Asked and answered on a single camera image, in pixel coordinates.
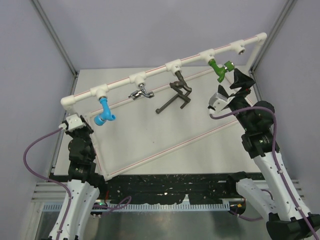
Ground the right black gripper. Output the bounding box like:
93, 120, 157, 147
218, 67, 256, 132

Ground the green plastic faucet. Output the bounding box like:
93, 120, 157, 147
208, 59, 235, 83

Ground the white PVC pipe frame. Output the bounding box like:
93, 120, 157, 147
60, 32, 267, 180

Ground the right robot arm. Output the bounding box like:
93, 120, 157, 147
211, 69, 320, 240

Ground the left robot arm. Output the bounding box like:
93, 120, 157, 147
48, 114, 107, 240

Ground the blue plastic faucet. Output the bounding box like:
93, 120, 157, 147
94, 97, 116, 126

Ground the dark grey installed faucet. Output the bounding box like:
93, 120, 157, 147
169, 70, 192, 96

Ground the chrome metal faucet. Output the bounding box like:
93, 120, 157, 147
128, 83, 155, 100

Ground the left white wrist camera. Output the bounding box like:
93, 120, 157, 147
58, 113, 85, 132

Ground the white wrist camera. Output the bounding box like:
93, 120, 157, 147
58, 113, 85, 132
208, 92, 235, 115

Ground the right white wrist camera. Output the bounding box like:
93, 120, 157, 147
208, 92, 235, 115

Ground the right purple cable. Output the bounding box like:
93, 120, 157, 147
209, 106, 318, 240

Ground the purple cable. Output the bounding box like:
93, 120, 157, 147
22, 128, 76, 240
209, 106, 318, 240

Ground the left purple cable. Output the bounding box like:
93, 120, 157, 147
22, 128, 76, 240

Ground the white slotted cable duct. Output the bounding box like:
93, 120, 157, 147
42, 202, 230, 213

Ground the black speckled base plate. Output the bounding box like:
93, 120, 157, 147
98, 171, 250, 205

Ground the right aluminium corner post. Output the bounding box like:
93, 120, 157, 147
248, 0, 298, 75

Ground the aluminium corner post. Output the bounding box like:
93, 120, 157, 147
248, 0, 298, 75
30, 0, 78, 77

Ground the left aluminium corner post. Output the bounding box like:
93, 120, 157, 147
30, 0, 78, 77

